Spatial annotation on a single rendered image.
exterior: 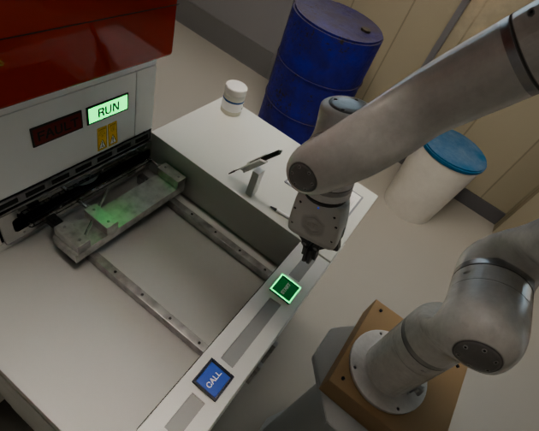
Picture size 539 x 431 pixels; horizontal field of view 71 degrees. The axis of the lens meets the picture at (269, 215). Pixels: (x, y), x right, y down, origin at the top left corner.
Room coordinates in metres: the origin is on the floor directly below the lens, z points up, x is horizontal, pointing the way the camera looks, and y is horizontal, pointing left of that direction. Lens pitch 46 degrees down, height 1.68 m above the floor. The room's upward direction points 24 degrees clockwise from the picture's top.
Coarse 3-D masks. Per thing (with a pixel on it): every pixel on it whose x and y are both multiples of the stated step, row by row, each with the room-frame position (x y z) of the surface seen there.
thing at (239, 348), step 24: (288, 264) 0.58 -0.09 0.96; (312, 264) 0.61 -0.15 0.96; (264, 288) 0.49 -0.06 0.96; (240, 312) 0.41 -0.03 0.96; (264, 312) 0.43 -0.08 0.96; (288, 312) 0.46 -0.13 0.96; (240, 336) 0.36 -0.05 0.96; (264, 336) 0.38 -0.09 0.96; (216, 360) 0.29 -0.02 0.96; (240, 360) 0.31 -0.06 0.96; (192, 384) 0.24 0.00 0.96; (240, 384) 0.27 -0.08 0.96; (168, 408) 0.19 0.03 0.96; (192, 408) 0.20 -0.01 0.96; (216, 408) 0.22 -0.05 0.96
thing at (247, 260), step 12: (144, 180) 0.74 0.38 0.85; (168, 204) 0.71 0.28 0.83; (180, 204) 0.71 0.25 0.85; (192, 216) 0.69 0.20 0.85; (204, 228) 0.67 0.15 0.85; (216, 240) 0.65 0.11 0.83; (228, 240) 0.66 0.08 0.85; (228, 252) 0.64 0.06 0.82; (240, 252) 0.64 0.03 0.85; (252, 264) 0.62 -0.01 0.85; (264, 276) 0.61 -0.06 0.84
